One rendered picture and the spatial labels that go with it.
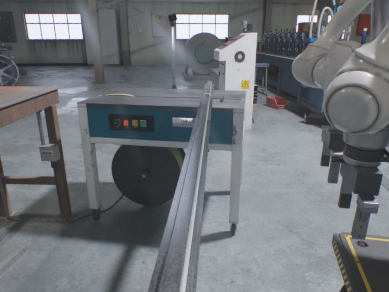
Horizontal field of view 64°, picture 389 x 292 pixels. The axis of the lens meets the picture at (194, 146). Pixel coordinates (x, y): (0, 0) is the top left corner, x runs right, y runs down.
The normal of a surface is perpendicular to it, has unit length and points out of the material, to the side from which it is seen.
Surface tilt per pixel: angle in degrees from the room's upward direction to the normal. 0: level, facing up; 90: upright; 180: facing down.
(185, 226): 0
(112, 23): 90
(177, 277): 0
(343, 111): 98
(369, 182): 90
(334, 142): 90
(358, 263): 0
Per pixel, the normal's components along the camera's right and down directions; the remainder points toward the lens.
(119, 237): 0.00, -0.95
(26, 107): 1.00, 0.01
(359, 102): -0.65, 0.42
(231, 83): 0.07, 0.32
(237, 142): -0.17, 0.32
